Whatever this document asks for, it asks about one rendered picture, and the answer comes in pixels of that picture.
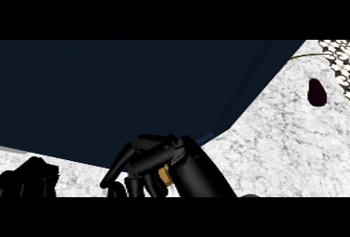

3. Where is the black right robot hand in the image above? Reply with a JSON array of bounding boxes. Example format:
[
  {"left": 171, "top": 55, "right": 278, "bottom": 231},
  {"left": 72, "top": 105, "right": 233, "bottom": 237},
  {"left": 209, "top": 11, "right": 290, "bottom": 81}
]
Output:
[{"left": 100, "top": 133, "right": 238, "bottom": 198}]

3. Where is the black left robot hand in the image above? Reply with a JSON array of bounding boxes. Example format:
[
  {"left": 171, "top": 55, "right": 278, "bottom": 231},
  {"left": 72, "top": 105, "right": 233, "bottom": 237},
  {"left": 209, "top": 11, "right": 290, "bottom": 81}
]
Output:
[{"left": 0, "top": 156, "right": 61, "bottom": 198}]

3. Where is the dark purple eggplant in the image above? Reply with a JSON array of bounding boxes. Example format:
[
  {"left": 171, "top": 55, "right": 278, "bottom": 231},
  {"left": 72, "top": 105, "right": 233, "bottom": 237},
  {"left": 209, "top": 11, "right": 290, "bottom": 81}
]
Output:
[{"left": 306, "top": 78, "right": 330, "bottom": 107}]

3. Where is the thin green stem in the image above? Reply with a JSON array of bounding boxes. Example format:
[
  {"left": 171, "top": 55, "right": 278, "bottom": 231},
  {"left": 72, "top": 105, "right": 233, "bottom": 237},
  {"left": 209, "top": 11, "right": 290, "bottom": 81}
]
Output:
[{"left": 290, "top": 53, "right": 332, "bottom": 60}]

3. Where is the black white patterned object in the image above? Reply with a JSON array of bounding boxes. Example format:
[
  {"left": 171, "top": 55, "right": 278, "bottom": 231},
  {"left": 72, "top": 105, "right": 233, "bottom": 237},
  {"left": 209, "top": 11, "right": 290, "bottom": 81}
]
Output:
[{"left": 318, "top": 39, "right": 350, "bottom": 101}]

